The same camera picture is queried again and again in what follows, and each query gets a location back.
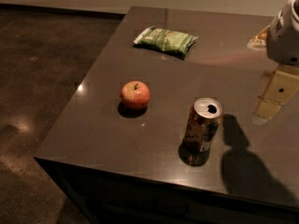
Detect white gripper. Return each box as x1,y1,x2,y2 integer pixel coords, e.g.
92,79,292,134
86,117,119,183
247,0,299,125

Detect orange soda can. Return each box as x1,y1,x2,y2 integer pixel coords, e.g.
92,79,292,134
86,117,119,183
182,97,224,153

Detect green jalapeno chip bag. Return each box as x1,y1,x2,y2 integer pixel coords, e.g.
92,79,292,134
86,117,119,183
134,26,198,56

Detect red apple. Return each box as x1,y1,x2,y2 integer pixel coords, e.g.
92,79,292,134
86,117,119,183
121,81,150,110

